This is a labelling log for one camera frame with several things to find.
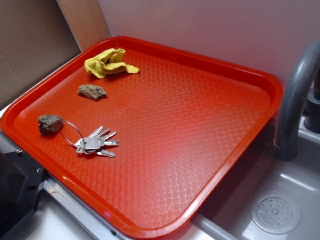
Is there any silver key bunch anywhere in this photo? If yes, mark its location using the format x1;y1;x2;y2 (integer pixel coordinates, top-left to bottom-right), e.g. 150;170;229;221
60;120;119;158

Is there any yellow cloth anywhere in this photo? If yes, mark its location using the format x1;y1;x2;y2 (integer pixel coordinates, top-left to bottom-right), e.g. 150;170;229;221
84;48;140;79

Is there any brown rock keychain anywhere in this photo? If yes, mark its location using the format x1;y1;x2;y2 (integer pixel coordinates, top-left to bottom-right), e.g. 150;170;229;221
37;114;63;136

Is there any red plastic tray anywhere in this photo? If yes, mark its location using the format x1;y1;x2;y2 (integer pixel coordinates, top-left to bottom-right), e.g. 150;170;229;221
0;36;283;239

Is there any grey sink faucet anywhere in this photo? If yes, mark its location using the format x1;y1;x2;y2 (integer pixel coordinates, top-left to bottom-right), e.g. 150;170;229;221
273;40;320;161

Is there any grey sink basin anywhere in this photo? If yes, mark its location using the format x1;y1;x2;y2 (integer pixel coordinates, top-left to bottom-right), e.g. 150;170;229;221
192;123;320;240

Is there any round sink drain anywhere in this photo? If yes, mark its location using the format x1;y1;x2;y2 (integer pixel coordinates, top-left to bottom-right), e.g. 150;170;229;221
250;191;302;235

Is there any brown cardboard panel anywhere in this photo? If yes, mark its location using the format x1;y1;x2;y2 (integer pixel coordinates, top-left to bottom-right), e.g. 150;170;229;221
0;0;80;109

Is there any black metal bracket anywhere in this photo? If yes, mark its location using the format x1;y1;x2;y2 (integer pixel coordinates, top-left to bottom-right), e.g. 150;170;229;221
0;149;46;240

